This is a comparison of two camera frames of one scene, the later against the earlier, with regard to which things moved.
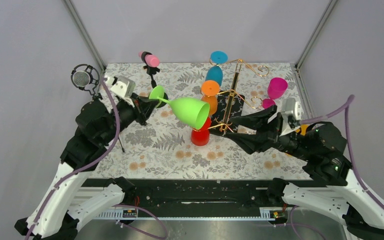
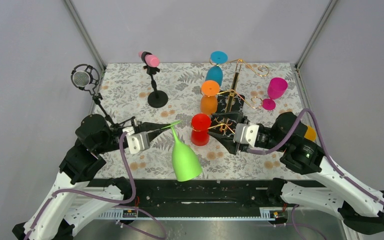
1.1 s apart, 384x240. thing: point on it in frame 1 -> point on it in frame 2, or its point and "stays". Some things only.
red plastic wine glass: [201, 137] stays
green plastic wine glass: [194, 112] -> [186, 164]
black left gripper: [145, 106] -> [155, 128]
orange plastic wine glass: [209, 89] stays
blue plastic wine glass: [215, 73] stays
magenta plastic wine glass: [277, 87] stays
